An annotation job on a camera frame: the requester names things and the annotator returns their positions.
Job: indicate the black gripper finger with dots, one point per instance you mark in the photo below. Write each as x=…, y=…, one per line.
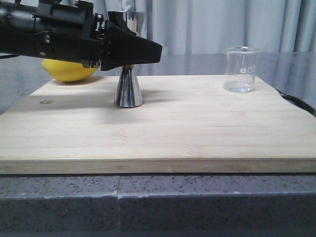
x=122, y=49

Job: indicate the grey curtain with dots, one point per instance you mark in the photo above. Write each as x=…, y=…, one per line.
x=185, y=27

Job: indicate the light wooden cutting board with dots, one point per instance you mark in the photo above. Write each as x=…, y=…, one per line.
x=187, y=124

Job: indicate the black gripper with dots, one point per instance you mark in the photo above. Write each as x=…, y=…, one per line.
x=55, y=31

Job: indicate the small glass beaker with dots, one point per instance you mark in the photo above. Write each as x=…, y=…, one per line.
x=241, y=69

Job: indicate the yellow lemon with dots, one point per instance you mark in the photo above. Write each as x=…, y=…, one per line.
x=67, y=71

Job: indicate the steel double jigger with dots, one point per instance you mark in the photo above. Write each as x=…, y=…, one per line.
x=128, y=94

